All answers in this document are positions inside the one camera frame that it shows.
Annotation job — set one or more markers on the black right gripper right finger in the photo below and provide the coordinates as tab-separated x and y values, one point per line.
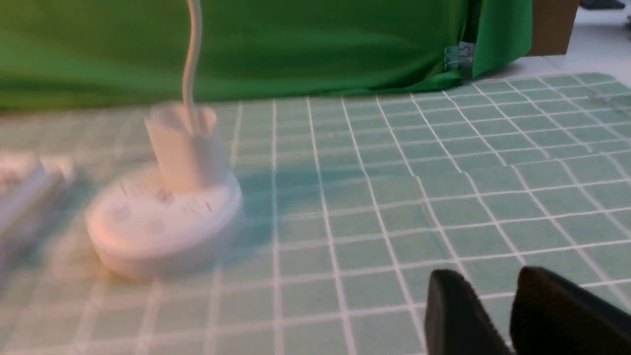
551	315

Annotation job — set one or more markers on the green backdrop cloth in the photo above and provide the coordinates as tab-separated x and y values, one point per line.
62	54

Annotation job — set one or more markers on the green checkered tablecloth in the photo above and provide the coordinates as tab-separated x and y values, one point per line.
351	203

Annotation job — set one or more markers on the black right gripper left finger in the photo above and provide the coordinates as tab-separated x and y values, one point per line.
455	321

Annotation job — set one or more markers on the white desk lamp with base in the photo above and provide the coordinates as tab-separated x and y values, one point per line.
178	214

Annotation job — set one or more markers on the brown cardboard box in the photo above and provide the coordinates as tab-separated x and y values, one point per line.
553	22

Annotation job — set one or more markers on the top white book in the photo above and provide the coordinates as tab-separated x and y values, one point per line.
30	187

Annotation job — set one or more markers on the metal binder clip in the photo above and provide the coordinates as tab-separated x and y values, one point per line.
459	56

